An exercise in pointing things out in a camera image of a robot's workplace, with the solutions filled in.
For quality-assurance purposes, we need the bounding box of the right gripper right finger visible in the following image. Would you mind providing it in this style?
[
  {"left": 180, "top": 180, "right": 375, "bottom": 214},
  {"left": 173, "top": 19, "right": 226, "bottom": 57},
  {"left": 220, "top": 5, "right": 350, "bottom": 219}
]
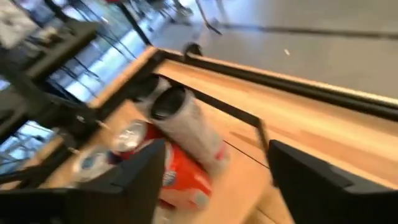
[{"left": 267, "top": 139, "right": 398, "bottom": 224}]

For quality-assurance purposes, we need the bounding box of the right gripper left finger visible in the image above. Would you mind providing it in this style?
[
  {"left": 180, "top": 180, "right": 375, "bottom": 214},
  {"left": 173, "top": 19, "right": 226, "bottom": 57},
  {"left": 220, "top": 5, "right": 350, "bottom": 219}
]
[{"left": 0, "top": 139, "right": 167, "bottom": 224}]

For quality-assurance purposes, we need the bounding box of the silver blue beverage can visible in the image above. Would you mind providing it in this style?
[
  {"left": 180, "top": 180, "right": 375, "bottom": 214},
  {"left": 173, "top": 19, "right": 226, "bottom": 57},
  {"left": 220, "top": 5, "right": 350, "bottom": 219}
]
[{"left": 72, "top": 145, "right": 123, "bottom": 185}]

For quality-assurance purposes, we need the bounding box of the red beverage can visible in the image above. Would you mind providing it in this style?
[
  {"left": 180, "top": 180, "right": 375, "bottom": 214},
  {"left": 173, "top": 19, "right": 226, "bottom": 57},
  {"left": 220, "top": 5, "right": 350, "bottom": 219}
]
[{"left": 111, "top": 119, "right": 215, "bottom": 212}]

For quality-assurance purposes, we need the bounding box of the black tripod stand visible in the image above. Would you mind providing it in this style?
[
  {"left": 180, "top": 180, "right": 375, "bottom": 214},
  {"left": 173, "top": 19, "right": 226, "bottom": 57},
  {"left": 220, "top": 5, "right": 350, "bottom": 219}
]
[{"left": 195, "top": 0, "right": 223, "bottom": 35}]

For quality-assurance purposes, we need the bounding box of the black hook bracket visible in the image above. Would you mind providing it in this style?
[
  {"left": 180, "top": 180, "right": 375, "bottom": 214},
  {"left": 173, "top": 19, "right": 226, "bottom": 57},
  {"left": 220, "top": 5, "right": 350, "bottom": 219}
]
[{"left": 183, "top": 42, "right": 203, "bottom": 58}]

